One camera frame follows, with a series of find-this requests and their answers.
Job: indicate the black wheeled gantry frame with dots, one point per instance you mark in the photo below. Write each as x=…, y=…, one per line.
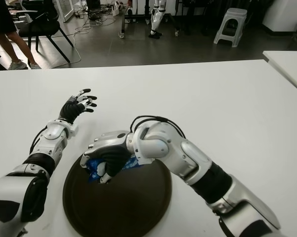
x=122, y=19

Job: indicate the white framed glass door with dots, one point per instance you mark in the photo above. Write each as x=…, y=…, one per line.
x=64, y=12

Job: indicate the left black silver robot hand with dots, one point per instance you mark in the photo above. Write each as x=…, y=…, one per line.
x=70, y=111

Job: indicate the white plastic stool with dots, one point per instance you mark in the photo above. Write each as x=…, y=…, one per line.
x=231, y=17

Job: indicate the blue Oreo packet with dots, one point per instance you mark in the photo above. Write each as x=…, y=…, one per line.
x=94, y=170

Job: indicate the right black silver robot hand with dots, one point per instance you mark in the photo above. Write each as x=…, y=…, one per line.
x=113, y=153

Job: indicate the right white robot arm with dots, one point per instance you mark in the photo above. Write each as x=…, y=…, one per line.
x=192, y=158

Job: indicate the person in dark shorts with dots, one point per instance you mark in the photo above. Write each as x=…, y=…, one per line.
x=2, y=19

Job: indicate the white humanoid robot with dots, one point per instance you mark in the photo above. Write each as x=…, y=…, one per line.
x=155, y=19

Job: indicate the white side table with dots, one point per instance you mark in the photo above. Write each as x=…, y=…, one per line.
x=289, y=64

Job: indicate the white cabinet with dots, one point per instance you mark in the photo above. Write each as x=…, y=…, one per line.
x=281, y=14

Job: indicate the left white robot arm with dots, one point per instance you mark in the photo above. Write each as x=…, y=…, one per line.
x=5, y=190

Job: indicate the round dark brown tray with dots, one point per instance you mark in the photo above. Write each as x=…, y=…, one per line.
x=123, y=207

